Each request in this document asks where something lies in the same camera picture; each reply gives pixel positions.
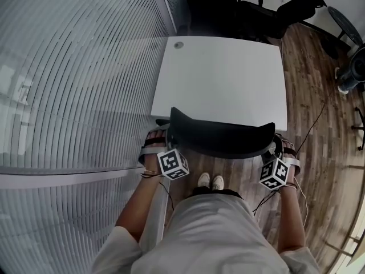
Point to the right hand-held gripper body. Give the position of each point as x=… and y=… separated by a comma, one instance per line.
x=275, y=174

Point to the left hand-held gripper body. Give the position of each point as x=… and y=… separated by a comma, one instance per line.
x=172, y=164

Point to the person's right forearm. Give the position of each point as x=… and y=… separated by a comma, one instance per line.
x=291, y=218

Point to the person's left forearm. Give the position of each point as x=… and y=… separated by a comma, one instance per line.
x=141, y=207

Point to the white desk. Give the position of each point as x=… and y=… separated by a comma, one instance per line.
x=222, y=76

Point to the black high-back office chair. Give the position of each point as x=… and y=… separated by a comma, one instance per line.
x=211, y=7

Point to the black office chair with armrests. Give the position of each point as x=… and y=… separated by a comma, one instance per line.
x=261, y=19

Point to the black mesh office chair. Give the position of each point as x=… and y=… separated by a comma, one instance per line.
x=343, y=24

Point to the black reclined office chair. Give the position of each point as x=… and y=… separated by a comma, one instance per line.
x=299, y=6

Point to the person's left hand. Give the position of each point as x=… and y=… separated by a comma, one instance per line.
x=156, y=137

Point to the person's right hand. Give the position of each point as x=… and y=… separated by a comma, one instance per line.
x=288, y=147

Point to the person's left white shoe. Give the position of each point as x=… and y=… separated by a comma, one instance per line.
x=203, y=179

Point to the person's white shoe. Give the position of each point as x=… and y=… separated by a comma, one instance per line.
x=218, y=182
x=203, y=179

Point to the person's right white shoe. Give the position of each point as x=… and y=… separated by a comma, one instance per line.
x=218, y=182

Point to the person's black trousers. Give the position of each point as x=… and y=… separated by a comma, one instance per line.
x=214, y=192

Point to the person's white shirt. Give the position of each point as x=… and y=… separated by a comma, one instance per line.
x=211, y=238

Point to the black tripod stand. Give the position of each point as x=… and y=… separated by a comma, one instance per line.
x=360, y=127

